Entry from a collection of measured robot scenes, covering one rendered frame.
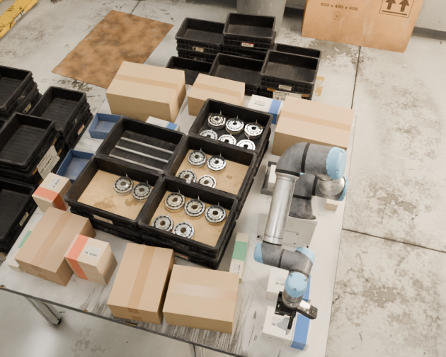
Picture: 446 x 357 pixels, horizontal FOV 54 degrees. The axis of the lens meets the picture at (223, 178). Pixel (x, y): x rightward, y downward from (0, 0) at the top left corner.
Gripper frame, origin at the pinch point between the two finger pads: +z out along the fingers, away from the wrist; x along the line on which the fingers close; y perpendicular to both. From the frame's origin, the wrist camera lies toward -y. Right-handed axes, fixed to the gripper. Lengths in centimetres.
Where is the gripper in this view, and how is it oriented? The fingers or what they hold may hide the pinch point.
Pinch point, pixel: (291, 317)
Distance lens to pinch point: 191.2
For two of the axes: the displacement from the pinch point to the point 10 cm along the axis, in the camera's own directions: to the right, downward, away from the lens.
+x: -2.6, 7.8, -5.7
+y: -9.6, -2.1, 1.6
